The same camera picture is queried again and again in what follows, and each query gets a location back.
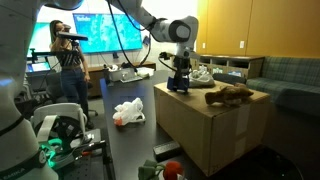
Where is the white box on table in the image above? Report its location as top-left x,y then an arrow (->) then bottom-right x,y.
109,68 -> 135,82

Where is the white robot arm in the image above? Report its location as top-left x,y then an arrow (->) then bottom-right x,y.
0,0 -> 199,180

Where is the camera on tripod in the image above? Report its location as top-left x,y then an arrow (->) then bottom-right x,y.
27,31 -> 88,63

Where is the woman in dark clothes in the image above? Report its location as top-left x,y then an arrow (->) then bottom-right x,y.
50,20 -> 94,129

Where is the red and green plush radish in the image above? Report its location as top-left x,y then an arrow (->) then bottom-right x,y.
138,160 -> 186,180

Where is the brown plush moose toy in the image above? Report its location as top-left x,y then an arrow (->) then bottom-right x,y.
205,83 -> 253,106

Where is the green plaid sofa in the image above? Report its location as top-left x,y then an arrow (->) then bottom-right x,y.
246,56 -> 320,116

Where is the white plastic bag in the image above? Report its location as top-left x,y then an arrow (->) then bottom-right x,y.
113,98 -> 146,126

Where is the low wooden shelf cabinet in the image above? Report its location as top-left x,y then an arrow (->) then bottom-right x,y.
191,55 -> 265,79

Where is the white knitted cloth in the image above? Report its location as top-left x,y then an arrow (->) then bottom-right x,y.
189,69 -> 215,87

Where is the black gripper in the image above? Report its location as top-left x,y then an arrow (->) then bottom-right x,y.
159,52 -> 191,84

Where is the black rectangular block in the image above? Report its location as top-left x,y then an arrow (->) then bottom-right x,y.
153,141 -> 181,161

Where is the white robot base unit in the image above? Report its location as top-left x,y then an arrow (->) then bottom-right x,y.
31,103 -> 91,163

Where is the blue pouch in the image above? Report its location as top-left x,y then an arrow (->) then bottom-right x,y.
167,77 -> 189,92

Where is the large cardboard box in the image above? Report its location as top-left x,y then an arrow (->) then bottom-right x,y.
154,83 -> 270,176

